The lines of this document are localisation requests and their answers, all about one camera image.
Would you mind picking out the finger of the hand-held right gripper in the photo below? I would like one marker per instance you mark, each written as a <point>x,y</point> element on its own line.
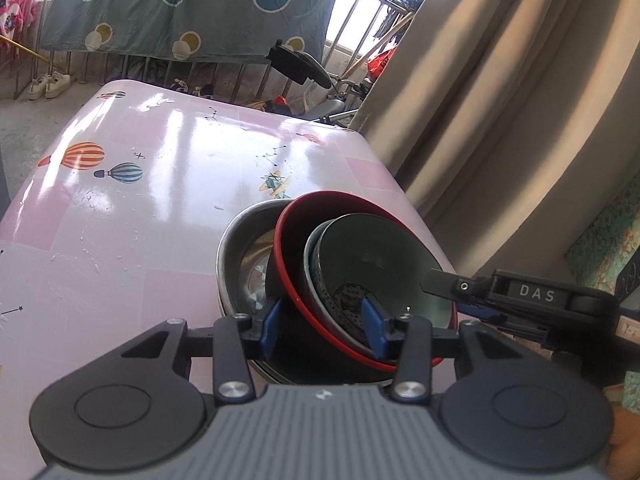
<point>450,284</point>
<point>480,311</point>

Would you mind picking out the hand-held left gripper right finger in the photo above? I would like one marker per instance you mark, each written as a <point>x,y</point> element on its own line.
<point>374,330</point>

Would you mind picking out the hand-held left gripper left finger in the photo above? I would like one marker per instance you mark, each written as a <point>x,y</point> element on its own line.
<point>269,332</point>

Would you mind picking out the small steel plate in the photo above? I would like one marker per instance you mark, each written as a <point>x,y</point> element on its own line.
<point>252,266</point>

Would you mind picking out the dark green patterned bowl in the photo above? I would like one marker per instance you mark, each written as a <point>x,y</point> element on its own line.
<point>380,260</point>

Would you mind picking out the large steel plate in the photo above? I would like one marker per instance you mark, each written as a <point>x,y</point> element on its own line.
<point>221,260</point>

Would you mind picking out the red and black bowl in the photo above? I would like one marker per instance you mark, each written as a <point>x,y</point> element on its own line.
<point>290,240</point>

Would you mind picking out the green patterned panel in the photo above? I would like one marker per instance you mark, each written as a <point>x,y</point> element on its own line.
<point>605,240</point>

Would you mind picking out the beige curtain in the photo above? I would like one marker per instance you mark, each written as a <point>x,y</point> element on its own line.
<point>500,110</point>

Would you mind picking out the red plastic bag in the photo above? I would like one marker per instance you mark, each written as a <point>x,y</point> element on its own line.
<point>281,104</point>

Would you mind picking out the red cloth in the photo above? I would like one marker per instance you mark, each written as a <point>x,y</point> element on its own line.
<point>381,61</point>

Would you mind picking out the wooden stick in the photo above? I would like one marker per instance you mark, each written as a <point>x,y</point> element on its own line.
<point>380,42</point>

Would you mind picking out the black bicycle seat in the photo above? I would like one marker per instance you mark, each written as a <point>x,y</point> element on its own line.
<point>300,62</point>

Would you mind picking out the metal window railing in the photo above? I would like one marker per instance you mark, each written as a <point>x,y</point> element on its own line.
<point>350,15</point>

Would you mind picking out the white canvas shoe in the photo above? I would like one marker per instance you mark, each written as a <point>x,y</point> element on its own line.
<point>38,89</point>
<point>59,85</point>

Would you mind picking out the blue blanket with circles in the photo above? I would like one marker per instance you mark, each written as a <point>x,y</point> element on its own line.
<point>200,10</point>

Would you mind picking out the yellow broom stick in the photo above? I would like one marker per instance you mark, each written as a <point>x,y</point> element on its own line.
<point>25,49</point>

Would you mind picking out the pink clothing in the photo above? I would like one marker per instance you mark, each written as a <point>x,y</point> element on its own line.
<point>15,0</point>

